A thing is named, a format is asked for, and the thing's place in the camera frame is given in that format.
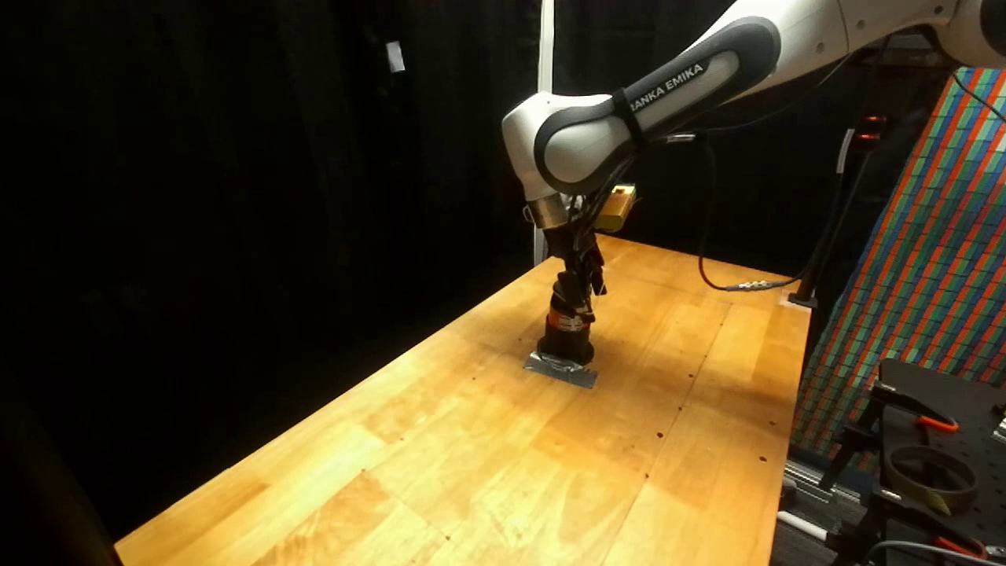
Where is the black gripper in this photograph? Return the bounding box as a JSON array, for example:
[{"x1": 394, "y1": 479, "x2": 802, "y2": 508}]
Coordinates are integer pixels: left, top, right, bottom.
[{"x1": 548, "y1": 223, "x2": 608, "y2": 325}]

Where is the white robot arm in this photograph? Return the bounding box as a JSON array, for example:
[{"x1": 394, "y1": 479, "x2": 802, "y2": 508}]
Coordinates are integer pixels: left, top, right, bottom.
[{"x1": 503, "y1": 0, "x2": 1006, "y2": 335}]

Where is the grey tape strip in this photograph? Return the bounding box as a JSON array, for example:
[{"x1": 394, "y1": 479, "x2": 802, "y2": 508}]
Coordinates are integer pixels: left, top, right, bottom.
[{"x1": 525, "y1": 354, "x2": 599, "y2": 390}]

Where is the white vertical pole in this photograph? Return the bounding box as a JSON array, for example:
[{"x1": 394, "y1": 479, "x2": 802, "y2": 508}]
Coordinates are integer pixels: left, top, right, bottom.
[{"x1": 533, "y1": 0, "x2": 561, "y2": 268}]

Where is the black tripod stand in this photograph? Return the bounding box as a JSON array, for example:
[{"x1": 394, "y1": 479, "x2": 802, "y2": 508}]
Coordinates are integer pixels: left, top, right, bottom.
[{"x1": 789, "y1": 113, "x2": 889, "y2": 310}]

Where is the colourful striped panel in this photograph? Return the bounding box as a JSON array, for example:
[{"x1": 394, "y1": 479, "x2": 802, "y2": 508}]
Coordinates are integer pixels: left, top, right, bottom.
[{"x1": 791, "y1": 66, "x2": 1006, "y2": 454}]

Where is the black curtain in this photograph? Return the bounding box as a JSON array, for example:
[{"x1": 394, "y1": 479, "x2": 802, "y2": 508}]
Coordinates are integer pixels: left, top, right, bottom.
[{"x1": 0, "y1": 0, "x2": 945, "y2": 547}]

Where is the black equipment cart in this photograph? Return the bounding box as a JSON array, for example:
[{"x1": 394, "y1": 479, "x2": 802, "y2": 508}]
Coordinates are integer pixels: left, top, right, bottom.
[{"x1": 769, "y1": 359, "x2": 1006, "y2": 566}]

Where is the yellow-green wrist camera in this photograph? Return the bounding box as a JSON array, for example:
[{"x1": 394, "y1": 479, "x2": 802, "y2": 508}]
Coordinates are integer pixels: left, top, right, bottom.
[{"x1": 594, "y1": 185, "x2": 637, "y2": 234}]

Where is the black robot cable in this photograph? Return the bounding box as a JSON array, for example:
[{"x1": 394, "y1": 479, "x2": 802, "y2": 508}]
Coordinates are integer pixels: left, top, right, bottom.
[{"x1": 696, "y1": 124, "x2": 855, "y2": 297}]

